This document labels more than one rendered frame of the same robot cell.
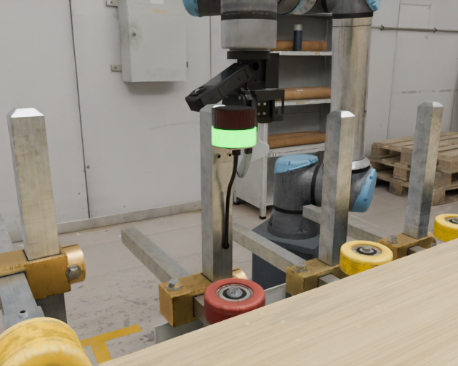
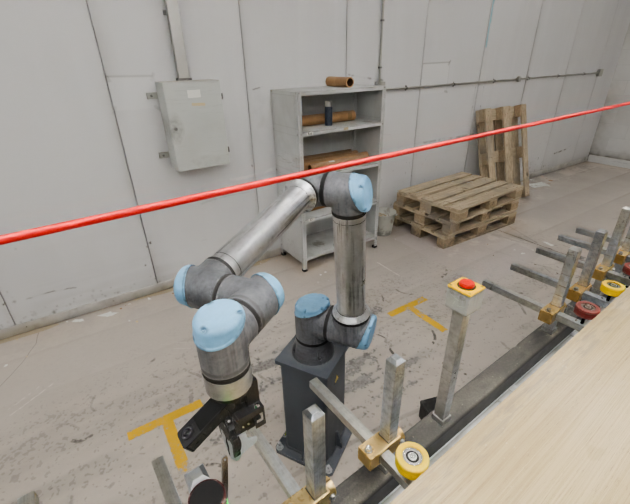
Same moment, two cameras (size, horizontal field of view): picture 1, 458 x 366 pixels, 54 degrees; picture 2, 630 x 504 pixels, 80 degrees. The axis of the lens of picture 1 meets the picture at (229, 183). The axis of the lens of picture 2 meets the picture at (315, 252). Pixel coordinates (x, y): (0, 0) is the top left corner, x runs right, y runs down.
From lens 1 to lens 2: 0.63 m
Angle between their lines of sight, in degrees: 12
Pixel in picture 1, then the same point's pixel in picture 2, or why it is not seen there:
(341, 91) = (342, 270)
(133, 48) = (176, 141)
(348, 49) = (345, 241)
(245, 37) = (221, 396)
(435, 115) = (399, 370)
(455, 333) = not seen: outside the picture
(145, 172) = (201, 240)
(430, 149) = (395, 391)
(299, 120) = not seen: hidden behind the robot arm
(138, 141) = (192, 215)
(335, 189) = (312, 460)
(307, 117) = not seen: hidden behind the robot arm
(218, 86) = (202, 432)
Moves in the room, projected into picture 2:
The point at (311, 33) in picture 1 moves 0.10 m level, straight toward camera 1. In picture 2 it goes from (342, 101) to (342, 102)
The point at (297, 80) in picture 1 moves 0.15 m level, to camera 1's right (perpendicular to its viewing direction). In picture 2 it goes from (331, 145) to (346, 144)
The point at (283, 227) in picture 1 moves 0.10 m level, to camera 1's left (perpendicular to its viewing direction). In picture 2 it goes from (303, 356) to (280, 358)
